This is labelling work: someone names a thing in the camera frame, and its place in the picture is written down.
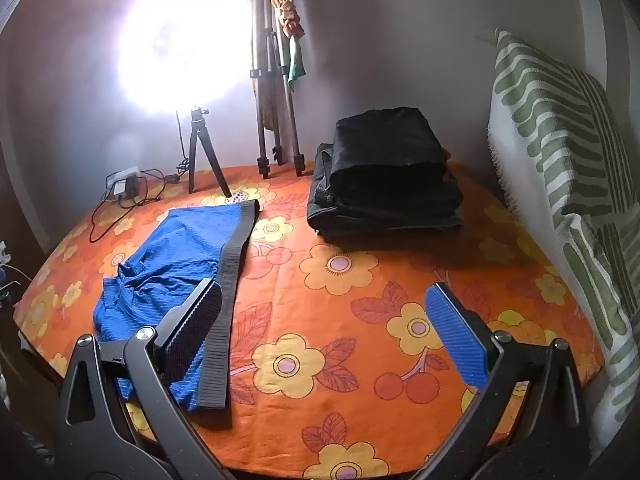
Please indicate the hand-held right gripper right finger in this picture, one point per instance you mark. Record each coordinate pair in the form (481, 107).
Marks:
(455, 340)

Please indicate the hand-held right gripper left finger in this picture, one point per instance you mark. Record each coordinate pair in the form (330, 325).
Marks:
(192, 330)

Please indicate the blue pants with grey waistband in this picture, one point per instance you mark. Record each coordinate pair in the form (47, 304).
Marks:
(165, 250)

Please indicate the black folded pants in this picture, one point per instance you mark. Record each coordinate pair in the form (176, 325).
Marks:
(390, 145)

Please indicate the orange floral blanket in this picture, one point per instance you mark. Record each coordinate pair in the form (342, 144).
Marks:
(325, 320)

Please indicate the pile of dark folded clothes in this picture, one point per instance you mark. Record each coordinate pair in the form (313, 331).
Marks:
(385, 207)

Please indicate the green striped white pillow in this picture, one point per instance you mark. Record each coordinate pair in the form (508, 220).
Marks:
(600, 285)
(550, 120)

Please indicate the black power adapter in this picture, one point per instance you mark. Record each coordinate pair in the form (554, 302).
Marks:
(132, 186)

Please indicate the white power strip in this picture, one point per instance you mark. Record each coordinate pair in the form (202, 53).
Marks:
(116, 182)

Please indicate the small black tripod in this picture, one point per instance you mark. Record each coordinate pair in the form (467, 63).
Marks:
(197, 130)

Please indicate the tall silver tripod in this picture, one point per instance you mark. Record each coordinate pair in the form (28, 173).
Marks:
(260, 60)

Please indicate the green cloth strip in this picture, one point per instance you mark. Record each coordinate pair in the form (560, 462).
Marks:
(296, 62)

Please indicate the orange scrunchie cloth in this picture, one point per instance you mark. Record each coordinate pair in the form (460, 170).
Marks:
(286, 5)

